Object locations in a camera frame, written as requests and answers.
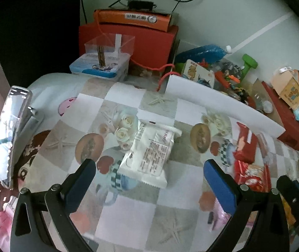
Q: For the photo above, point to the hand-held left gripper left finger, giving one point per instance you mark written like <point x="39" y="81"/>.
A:
<point x="82" y="183"/>

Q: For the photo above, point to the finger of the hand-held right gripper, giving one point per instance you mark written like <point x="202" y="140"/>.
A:
<point x="296" y="197"/>

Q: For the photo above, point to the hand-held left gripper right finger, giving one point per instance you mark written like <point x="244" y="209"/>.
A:
<point x="219" y="183"/>

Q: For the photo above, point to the orange snack packet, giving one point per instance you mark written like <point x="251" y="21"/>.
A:
<point x="287" y="212"/>

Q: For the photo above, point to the white snack packet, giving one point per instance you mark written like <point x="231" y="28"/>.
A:
<point x="149" y="155"/>

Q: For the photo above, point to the red snack packet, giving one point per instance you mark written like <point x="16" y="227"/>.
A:
<point x="254" y="176"/>

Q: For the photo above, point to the red snack box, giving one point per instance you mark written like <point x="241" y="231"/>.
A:
<point x="245" y="143"/>

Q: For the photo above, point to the checkered printed tablecloth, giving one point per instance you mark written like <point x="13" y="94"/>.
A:
<point x="144" y="210"/>

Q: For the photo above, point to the flat red box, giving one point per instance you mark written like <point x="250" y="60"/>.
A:
<point x="286" y="120"/>

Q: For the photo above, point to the silver phone stand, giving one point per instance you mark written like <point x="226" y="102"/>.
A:
<point x="32" y="120"/>

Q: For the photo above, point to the white foam board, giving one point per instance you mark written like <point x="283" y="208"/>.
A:
<point x="217" y="102"/>

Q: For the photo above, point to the smartphone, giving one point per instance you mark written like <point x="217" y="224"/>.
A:
<point x="11" y="136"/>

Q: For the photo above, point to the pile of small toys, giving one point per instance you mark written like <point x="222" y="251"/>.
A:
<point x="230" y="81"/>

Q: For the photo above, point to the beige gift box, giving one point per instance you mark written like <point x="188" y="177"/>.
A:
<point x="290" y="90"/>

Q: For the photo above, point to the small printed card box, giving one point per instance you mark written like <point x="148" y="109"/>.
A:
<point x="198" y="73"/>

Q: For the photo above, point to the blue and white box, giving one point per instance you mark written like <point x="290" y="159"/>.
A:
<point x="86" y="69"/>

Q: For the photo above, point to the green dumbbell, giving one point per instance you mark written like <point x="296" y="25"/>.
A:
<point x="249" y="64"/>

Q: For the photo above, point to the blue water bottle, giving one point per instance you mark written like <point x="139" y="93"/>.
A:
<point x="202" y="53"/>

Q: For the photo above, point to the clear plastic box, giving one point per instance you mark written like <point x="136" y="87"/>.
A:
<point x="107" y="48"/>

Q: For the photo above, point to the large red box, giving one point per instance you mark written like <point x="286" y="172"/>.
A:
<point x="152" y="47"/>

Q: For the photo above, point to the orange box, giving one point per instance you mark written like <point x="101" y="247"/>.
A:
<point x="136" y="19"/>

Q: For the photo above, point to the black power adapter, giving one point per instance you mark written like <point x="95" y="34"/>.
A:
<point x="140" y="4"/>

